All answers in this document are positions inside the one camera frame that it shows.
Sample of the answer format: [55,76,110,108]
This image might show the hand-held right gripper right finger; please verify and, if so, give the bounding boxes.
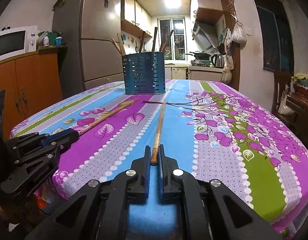
[157,144,284,240]

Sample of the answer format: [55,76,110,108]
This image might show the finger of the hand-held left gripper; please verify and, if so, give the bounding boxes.
[14,136,81,167]
[4,128,80,153]

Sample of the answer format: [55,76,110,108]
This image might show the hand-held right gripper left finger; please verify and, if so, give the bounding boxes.
[24,144,152,240]

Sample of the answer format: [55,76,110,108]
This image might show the wooden chopstick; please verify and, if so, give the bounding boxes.
[150,104,167,165]
[73,99,139,135]

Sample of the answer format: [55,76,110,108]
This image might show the blue metal utensil holder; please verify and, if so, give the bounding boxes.
[121,51,166,95]

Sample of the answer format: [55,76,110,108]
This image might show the bunch of chopsticks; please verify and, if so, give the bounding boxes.
[111,27,174,57]

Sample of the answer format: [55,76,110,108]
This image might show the person's left forearm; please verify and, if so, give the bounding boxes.
[0,202,34,240]

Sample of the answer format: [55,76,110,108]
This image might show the orange wooden cabinet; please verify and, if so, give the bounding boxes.
[0,45,68,140]

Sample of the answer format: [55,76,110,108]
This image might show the floral striped tablecloth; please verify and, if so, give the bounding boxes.
[9,79,308,240]

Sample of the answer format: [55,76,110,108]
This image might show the white microwave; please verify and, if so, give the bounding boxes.
[0,25,37,64]

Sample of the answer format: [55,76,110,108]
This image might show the beige kitchen base cabinet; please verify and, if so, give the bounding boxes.
[189,65,224,83]
[165,64,190,80]

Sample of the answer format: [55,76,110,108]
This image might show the small hanging plastic bag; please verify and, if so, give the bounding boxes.
[224,29,233,55]
[222,69,232,84]
[224,55,234,70]

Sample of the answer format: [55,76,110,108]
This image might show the grey refrigerator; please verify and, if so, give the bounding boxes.
[52,0,122,98]

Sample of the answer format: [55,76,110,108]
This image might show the black wok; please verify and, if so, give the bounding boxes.
[185,51,211,59]

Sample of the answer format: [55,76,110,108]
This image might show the steel electric kettle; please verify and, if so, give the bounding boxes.
[211,54,225,68]

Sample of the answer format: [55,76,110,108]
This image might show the dark green bag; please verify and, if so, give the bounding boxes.
[53,0,69,10]

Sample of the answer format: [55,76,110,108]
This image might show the kitchen window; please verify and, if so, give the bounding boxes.
[157,18,187,61]

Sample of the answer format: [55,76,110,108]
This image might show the dark wooden chair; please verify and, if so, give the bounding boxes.
[272,70,294,115]

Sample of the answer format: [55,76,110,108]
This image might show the steel range hood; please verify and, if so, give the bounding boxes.
[192,21,217,50]

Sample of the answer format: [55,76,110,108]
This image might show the dark wooden sideboard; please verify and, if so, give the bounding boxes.
[285,92,308,147]

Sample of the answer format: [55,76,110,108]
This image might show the white hanging plastic bag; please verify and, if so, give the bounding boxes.
[231,22,247,43]

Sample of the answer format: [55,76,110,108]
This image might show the potted flower plant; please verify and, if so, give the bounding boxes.
[291,73,308,98]

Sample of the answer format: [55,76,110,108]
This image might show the dark window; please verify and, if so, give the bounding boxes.
[250,0,294,73]

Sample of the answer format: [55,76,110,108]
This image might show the beige wall cabinets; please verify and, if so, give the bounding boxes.
[121,0,153,38]

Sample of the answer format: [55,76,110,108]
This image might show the beige wall cabinet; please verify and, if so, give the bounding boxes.
[190,0,224,27]

